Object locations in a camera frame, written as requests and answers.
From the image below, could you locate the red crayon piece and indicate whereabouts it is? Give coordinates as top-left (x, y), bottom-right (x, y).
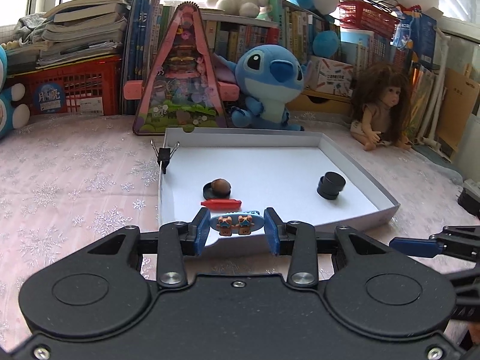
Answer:
top-left (201, 198), bottom-right (242, 211)

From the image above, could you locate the blue bear hair clip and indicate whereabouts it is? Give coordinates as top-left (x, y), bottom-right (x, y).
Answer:
top-left (210, 211), bottom-right (264, 236)

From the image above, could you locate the black round lid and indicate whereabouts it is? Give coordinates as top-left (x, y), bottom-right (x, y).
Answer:
top-left (202, 179), bottom-right (231, 200)

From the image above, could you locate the brown walnut shaped toy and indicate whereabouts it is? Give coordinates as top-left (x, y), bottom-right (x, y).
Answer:
top-left (211, 178), bottom-right (231, 195)

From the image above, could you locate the black small round cap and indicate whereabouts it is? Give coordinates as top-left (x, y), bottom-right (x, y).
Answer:
top-left (316, 185), bottom-right (339, 200)

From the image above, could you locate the grey cardboard box lid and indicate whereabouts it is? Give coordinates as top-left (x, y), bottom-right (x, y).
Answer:
top-left (159, 127), bottom-right (400, 232)

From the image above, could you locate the black binder clip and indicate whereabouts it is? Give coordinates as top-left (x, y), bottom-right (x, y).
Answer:
top-left (150, 140), bottom-right (181, 175)

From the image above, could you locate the wooden drawer shelf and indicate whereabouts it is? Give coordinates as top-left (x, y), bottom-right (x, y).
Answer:
top-left (287, 89), bottom-right (352, 116)

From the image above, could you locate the pink triangular toy house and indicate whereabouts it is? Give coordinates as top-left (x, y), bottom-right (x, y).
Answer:
top-left (123, 2), bottom-right (239, 136)

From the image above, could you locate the pink snowflake tablecloth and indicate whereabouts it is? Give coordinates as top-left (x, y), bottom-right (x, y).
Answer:
top-left (1, 113), bottom-right (478, 350)

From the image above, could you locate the blue Stitch plush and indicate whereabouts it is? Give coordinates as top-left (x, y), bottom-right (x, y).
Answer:
top-left (215, 45), bottom-right (312, 131)

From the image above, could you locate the brown haired baby doll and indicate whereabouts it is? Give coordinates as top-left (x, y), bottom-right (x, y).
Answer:
top-left (350, 63), bottom-right (411, 151)

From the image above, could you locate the white pencil printed box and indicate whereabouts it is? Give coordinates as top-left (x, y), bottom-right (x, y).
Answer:
top-left (308, 55), bottom-right (354, 97)

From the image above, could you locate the red plastic crate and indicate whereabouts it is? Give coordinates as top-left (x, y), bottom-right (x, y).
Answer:
top-left (7, 55), bottom-right (122, 116)

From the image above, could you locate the row of upright books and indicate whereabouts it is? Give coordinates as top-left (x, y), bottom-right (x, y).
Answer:
top-left (119, 0), bottom-right (438, 116)

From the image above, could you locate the Doraemon plush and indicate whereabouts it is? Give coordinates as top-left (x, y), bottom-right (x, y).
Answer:
top-left (0, 47), bottom-right (30, 138)

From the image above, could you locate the stack of books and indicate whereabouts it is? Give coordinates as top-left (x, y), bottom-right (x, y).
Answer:
top-left (1, 0), bottom-right (132, 75)

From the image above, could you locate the red wire basket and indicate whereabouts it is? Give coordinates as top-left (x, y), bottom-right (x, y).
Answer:
top-left (338, 0), bottom-right (400, 39)

